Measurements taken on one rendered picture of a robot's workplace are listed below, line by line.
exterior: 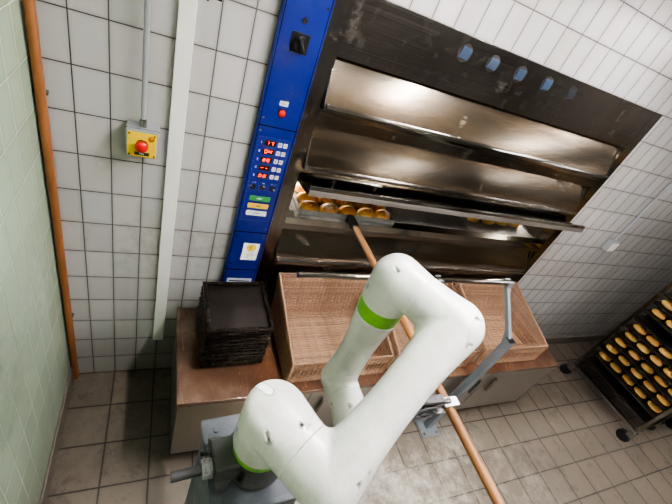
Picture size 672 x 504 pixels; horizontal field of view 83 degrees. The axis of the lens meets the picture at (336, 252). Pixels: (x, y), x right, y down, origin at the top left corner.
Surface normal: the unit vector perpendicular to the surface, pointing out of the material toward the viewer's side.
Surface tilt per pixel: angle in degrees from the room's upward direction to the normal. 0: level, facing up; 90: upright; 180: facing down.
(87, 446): 0
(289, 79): 90
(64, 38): 90
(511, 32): 90
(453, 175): 70
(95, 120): 90
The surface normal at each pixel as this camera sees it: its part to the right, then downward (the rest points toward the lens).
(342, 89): 0.38, 0.36
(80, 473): 0.33, -0.75
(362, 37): 0.29, 0.66
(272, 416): 0.19, -0.64
